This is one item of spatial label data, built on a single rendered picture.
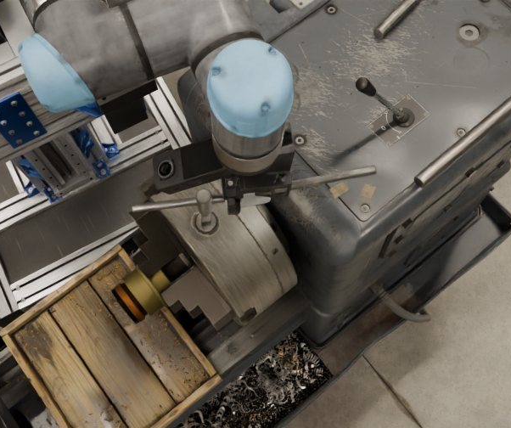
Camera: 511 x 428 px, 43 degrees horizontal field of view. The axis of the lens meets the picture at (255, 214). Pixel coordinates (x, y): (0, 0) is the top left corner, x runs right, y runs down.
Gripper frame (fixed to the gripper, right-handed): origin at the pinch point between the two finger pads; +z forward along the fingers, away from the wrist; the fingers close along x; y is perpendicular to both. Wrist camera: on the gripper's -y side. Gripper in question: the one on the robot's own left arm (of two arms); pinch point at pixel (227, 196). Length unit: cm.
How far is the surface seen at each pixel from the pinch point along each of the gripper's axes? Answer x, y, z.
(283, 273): -8.3, 8.2, 20.5
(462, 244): 3, 63, 79
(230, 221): -0.2, 0.3, 13.3
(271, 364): -21, 8, 77
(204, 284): -7.7, -5.0, 25.3
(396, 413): -41, 50, 129
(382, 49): 26.2, 29.6, 11.9
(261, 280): -9.3, 4.3, 18.9
